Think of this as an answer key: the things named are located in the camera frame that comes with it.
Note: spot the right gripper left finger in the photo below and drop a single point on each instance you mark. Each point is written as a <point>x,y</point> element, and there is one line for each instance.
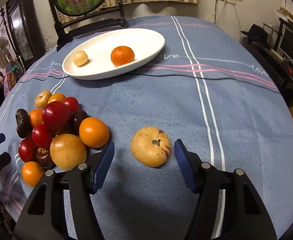
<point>43,215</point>

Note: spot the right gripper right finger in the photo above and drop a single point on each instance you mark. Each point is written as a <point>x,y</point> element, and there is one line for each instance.
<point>245,216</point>

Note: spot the tan melon fruit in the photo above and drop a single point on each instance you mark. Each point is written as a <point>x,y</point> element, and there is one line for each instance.
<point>67,151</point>

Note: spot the dark mangosteen fruit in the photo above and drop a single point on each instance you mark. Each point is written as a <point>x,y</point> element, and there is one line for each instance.
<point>24,127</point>

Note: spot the small orange fruit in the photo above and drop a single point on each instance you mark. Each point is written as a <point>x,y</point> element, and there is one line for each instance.
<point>93,132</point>

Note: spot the small dark red plum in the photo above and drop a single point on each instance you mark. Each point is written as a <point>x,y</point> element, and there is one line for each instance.
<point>76,118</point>

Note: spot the pale speckled fruit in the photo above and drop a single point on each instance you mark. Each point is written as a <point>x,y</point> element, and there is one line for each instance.
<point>151,146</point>

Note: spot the large red plum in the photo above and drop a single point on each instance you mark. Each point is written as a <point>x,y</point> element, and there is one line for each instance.
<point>56,116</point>

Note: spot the small red cherry tomato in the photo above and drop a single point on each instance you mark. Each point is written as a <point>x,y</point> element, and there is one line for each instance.
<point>72,104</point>

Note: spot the yellow orange tomato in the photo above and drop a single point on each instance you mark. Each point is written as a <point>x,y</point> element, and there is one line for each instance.
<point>57,97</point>

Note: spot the pale yellow round fruit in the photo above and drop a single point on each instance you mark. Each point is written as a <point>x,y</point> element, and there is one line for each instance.
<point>80,58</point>

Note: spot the large orange mandarin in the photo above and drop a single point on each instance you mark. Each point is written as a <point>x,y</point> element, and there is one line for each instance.
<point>122,55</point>

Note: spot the smooth orange fruit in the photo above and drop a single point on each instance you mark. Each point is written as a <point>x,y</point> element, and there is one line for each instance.
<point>32,173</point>

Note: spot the brown water chestnut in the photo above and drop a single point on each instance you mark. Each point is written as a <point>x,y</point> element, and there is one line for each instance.
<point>43,158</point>

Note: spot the textured orange mandarin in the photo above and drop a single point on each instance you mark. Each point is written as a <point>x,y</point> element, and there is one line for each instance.
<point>35,116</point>

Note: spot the spotted pale apple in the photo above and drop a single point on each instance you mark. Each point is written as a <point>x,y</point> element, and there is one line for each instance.
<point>42,99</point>

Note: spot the blue striped tablecloth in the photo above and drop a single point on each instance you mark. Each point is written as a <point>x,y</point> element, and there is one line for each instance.
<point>203,88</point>

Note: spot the standing fan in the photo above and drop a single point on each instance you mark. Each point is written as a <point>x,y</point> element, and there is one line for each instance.
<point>5,55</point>

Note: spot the dark framed painting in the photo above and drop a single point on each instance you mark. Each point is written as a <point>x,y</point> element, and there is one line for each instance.
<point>25,31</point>

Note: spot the white oval plate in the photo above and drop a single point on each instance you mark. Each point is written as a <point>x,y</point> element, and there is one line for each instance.
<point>145,43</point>

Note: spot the black desk rack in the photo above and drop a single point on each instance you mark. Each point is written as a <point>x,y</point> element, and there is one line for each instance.
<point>276,64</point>

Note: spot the goldfish screen black frame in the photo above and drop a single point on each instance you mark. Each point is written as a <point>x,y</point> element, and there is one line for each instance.
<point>67,13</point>

